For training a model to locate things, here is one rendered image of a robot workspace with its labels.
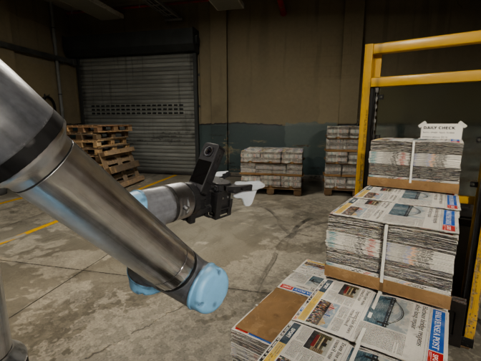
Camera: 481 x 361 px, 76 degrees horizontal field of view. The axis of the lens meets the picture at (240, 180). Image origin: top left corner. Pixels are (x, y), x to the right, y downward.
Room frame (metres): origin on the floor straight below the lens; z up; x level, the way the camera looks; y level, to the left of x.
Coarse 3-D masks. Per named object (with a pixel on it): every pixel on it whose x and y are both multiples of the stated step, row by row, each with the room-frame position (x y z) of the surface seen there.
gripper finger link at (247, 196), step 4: (256, 180) 0.74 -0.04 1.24; (236, 184) 0.69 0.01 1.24; (240, 184) 0.69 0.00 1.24; (244, 184) 0.70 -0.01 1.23; (252, 184) 0.71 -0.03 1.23; (256, 184) 0.72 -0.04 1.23; (260, 184) 0.73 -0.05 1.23; (264, 184) 0.75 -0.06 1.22; (252, 188) 0.71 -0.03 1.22; (256, 188) 0.72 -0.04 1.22; (260, 188) 0.73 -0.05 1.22; (240, 192) 0.70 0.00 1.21; (244, 192) 0.71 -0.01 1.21; (248, 192) 0.71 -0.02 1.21; (252, 192) 0.72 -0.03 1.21; (236, 196) 0.70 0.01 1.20; (240, 196) 0.71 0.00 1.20; (244, 196) 0.71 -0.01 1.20; (248, 196) 0.72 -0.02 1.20; (252, 196) 0.72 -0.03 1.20; (244, 200) 0.71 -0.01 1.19; (248, 200) 0.72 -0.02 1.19; (252, 200) 0.72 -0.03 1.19; (244, 204) 0.71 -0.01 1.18; (248, 204) 0.72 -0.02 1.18
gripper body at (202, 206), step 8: (216, 176) 0.72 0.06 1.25; (192, 184) 0.63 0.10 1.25; (216, 184) 0.66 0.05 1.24; (224, 184) 0.67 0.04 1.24; (208, 192) 0.66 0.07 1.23; (216, 192) 0.67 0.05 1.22; (224, 192) 0.67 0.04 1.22; (200, 200) 0.62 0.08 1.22; (208, 200) 0.66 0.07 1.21; (216, 200) 0.66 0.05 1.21; (224, 200) 0.68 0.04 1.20; (232, 200) 0.70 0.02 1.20; (200, 208) 0.65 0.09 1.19; (208, 208) 0.66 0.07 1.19; (216, 208) 0.66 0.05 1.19; (224, 208) 0.68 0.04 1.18; (192, 216) 0.63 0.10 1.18; (200, 216) 0.67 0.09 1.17; (208, 216) 0.67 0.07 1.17; (216, 216) 0.66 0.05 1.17; (224, 216) 0.68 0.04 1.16
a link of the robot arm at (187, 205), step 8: (168, 184) 0.61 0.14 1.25; (176, 184) 0.61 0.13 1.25; (184, 184) 0.61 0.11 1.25; (176, 192) 0.58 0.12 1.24; (184, 192) 0.59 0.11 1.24; (192, 192) 0.61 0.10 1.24; (184, 200) 0.58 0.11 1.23; (192, 200) 0.60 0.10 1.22; (184, 208) 0.58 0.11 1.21; (192, 208) 0.60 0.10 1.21; (184, 216) 0.59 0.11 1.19
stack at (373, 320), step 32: (320, 288) 0.95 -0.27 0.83; (352, 288) 0.95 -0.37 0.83; (320, 320) 0.78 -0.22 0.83; (352, 320) 0.78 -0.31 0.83; (384, 320) 0.78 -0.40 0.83; (416, 320) 0.78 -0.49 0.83; (448, 320) 0.78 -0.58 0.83; (288, 352) 0.65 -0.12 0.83; (320, 352) 0.65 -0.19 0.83; (352, 352) 0.65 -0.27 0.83; (384, 352) 0.66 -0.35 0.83; (416, 352) 0.66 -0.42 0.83
